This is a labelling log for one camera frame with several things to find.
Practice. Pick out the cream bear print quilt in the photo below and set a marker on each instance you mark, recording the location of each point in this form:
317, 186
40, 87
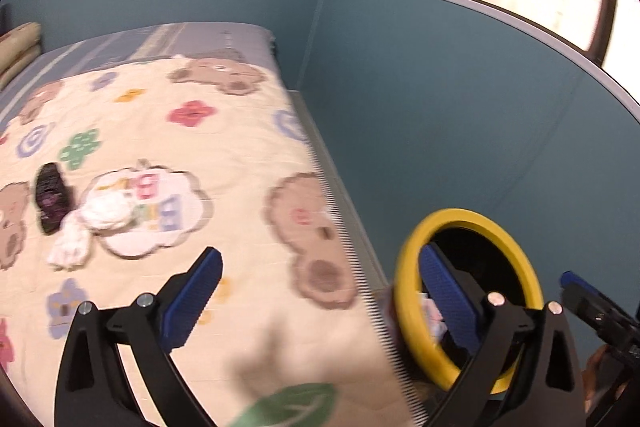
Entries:
210, 153

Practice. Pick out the person's right hand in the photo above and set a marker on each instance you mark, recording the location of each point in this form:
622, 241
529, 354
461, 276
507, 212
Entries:
601, 371

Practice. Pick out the beige folded blanket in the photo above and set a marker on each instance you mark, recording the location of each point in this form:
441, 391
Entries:
19, 47

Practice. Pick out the black patterned plastic bag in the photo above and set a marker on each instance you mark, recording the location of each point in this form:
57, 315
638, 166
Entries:
53, 198

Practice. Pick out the yellow rimmed black trash bin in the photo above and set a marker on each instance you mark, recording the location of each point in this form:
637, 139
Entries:
457, 257

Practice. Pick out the grey striped bed mattress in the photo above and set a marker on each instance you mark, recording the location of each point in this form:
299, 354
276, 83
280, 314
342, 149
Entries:
145, 44

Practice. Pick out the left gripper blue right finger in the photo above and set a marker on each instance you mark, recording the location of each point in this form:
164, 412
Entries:
456, 295

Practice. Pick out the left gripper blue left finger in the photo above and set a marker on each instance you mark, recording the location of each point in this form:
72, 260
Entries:
184, 297

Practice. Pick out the white tissue wad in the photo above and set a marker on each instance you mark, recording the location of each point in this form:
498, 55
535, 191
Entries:
107, 212

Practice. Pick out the white tissue bundle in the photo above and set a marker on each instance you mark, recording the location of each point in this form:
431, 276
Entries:
72, 248

